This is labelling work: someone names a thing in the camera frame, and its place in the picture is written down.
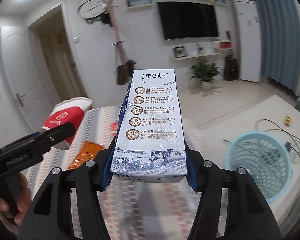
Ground red white paper cup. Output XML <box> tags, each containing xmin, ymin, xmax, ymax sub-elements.
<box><xmin>40</xmin><ymin>97</ymin><xmax>93</xmax><ymax>150</ymax></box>

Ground orange snack wrapper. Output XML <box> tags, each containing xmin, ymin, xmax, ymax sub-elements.
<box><xmin>68</xmin><ymin>141</ymin><xmax>105</xmax><ymax>170</ymax></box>

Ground blue white milk carton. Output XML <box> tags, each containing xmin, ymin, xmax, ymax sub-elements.
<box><xmin>110</xmin><ymin>69</ymin><xmax>187</xmax><ymax>183</ymax></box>

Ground white room door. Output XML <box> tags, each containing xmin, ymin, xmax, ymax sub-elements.
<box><xmin>0</xmin><ymin>26</ymin><xmax>53</xmax><ymax>131</ymax></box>

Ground person left hand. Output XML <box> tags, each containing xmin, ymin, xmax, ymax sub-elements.
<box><xmin>0</xmin><ymin>173</ymin><xmax>32</xmax><ymax>235</ymax></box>

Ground light blue laundry basket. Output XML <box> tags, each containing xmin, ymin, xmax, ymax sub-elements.
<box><xmin>224</xmin><ymin>131</ymin><xmax>293</xmax><ymax>203</ymax></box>

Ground red blue snack box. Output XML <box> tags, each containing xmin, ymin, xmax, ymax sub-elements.
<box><xmin>110</xmin><ymin>122</ymin><xmax>118</xmax><ymax>132</ymax></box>

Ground white low table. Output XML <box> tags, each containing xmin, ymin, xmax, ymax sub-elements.
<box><xmin>191</xmin><ymin>95</ymin><xmax>300</xmax><ymax>225</ymax></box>

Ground colourful cube toy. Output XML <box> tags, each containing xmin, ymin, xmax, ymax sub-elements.
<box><xmin>284</xmin><ymin>116</ymin><xmax>292</xmax><ymax>127</ymax></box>

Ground brown hanging handbag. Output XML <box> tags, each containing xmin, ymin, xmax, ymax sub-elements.
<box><xmin>114</xmin><ymin>41</ymin><xmax>130</xmax><ymax>86</ymax></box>

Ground black hanging bag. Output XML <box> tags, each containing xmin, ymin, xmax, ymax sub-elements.
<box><xmin>126</xmin><ymin>59</ymin><xmax>137</xmax><ymax>77</ymax></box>

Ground black acoustic guitar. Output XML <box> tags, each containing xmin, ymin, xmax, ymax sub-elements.
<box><xmin>223</xmin><ymin>30</ymin><xmax>240</xmax><ymax>81</ymax></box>

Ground potted green plant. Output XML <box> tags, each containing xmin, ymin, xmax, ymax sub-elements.
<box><xmin>190</xmin><ymin>58</ymin><xmax>220</xmax><ymax>91</ymax></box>

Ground pink coat rack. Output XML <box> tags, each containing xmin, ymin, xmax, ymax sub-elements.
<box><xmin>99</xmin><ymin>0</ymin><xmax>131</xmax><ymax>81</ymax></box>

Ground framed butterfly picture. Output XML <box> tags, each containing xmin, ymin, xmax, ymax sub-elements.
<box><xmin>173</xmin><ymin>46</ymin><xmax>186</xmax><ymax>59</ymax></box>

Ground blue curtain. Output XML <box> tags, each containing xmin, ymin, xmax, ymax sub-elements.
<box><xmin>251</xmin><ymin>0</ymin><xmax>300</xmax><ymax>92</ymax></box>

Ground white refrigerator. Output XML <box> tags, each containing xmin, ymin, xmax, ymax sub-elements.
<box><xmin>234</xmin><ymin>0</ymin><xmax>262</xmax><ymax>83</ymax></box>

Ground black cable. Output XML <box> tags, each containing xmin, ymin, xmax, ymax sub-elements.
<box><xmin>223</xmin><ymin>119</ymin><xmax>300</xmax><ymax>164</ymax></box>

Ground panda wall clock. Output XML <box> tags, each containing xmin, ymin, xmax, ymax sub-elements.
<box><xmin>77</xmin><ymin>0</ymin><xmax>107</xmax><ymax>24</ymax></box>

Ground white wall shelf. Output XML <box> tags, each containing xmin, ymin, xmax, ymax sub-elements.
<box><xmin>170</xmin><ymin>53</ymin><xmax>221</xmax><ymax>61</ymax></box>

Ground red white wall box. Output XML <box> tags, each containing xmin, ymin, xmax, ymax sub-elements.
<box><xmin>212</xmin><ymin>40</ymin><xmax>232</xmax><ymax>50</ymax></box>

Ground blue white wall cube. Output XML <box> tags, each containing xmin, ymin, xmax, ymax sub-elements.
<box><xmin>126</xmin><ymin>0</ymin><xmax>154</xmax><ymax>9</ymax></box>

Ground black wall television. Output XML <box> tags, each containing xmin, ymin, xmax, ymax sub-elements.
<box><xmin>157</xmin><ymin>1</ymin><xmax>219</xmax><ymax>40</ymax></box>

